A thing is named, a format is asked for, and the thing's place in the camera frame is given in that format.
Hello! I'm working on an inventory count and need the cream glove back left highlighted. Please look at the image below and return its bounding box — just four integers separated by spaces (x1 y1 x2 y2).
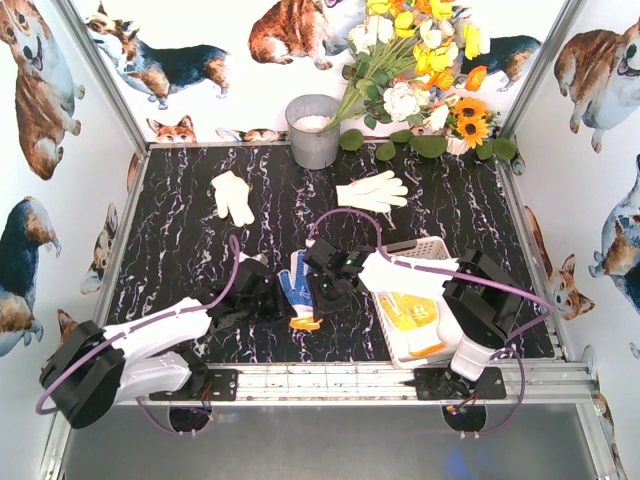
211 171 255 227

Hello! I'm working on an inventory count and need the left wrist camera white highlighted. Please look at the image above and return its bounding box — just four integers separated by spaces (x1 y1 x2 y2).
239 252 268 266

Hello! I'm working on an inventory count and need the white perforated storage basket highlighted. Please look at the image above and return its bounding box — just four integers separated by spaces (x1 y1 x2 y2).
361 236 462 369

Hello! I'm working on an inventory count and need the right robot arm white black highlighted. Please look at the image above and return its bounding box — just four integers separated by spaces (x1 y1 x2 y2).
304 240 520 383

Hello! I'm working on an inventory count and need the artificial flower bouquet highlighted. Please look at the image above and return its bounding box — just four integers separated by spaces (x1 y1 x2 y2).
325 1 491 130

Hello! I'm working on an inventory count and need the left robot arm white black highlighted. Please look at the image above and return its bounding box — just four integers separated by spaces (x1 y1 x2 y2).
40 255 296 429

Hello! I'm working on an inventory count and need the sunflower pot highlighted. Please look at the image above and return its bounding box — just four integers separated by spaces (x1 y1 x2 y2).
443 96 500 156

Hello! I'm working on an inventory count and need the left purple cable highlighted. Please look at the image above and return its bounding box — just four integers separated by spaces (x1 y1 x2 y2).
34 235 241 415

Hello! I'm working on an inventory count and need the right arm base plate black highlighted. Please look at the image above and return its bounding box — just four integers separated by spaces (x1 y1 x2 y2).
407 367 507 400

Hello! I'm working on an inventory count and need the cream glove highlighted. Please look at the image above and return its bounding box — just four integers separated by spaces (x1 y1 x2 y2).
211 171 255 227
336 170 408 213

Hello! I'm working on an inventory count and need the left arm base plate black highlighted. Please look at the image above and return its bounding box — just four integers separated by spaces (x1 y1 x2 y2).
149 368 239 401

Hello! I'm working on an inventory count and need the purple cable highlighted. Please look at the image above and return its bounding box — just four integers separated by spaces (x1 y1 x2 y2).
34 235 241 415
307 208 554 351

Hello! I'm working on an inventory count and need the yellow dotted white glove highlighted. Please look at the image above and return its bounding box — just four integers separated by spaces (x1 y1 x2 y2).
377 292 445 361

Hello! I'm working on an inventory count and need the grey metal bucket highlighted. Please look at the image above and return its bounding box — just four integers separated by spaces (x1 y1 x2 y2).
285 94 340 170

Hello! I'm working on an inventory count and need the blue dotted glove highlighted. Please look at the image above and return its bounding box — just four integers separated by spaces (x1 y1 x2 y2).
277 250 322 331

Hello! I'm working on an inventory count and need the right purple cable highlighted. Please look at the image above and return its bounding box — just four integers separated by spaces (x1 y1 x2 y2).
307 208 554 351

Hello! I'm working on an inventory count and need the cream glove back right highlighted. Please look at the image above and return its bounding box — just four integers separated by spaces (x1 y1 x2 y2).
336 170 408 213

